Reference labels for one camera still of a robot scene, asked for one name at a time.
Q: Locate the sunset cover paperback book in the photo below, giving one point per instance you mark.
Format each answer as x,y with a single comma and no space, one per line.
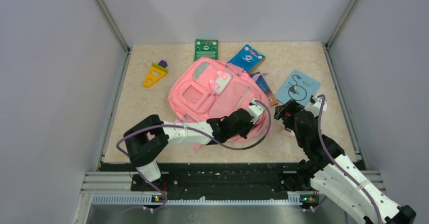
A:
259,78

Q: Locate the pink student backpack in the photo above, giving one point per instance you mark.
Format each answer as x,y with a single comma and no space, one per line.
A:
214,89

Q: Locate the green paperback book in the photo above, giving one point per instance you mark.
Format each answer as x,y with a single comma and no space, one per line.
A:
206,48

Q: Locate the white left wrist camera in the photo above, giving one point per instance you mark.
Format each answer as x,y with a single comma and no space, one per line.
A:
255,110

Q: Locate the blue paperback book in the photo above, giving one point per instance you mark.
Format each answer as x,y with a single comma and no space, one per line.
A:
247,58

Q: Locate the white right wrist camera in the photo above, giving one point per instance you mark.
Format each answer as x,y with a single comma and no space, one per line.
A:
315,104

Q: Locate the light blue thin booklet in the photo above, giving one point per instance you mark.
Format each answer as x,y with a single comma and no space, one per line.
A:
298,87

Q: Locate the aluminium frame rail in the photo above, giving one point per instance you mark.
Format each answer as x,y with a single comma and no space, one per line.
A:
127,188

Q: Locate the pink and white eraser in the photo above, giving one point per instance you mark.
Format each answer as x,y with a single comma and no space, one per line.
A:
288,133

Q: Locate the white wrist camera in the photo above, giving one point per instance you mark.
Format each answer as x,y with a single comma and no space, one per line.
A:
315,104
255,110

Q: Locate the yellow and purple toy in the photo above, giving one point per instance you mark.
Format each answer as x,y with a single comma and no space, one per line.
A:
156,72

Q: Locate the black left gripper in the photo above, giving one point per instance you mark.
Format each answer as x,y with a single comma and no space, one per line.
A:
244,134

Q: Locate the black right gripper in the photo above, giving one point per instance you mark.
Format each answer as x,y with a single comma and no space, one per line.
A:
291,106

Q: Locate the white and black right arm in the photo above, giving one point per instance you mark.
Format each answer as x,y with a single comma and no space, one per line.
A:
330,171

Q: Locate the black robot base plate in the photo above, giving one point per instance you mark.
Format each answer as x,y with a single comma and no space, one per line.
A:
231,181

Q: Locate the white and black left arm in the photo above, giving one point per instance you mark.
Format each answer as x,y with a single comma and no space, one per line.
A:
146,140

